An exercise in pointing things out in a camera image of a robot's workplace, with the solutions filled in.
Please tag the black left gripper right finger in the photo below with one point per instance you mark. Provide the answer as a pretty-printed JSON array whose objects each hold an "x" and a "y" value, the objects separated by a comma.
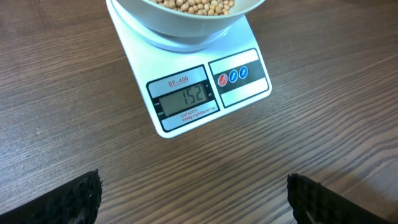
[{"x": 313, "y": 203}]

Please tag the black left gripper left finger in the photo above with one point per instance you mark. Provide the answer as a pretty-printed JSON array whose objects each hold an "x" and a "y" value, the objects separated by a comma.
[{"x": 77, "y": 201}]

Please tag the white digital kitchen scale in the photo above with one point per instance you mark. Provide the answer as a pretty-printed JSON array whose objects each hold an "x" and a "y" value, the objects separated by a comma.
[{"x": 186, "y": 83}]

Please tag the white bowl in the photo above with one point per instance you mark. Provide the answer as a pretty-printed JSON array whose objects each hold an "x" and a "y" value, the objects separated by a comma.
[{"x": 180, "y": 24}]

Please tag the soybeans in bowl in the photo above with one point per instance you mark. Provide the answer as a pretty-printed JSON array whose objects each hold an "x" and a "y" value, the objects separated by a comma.
[{"x": 198, "y": 7}]

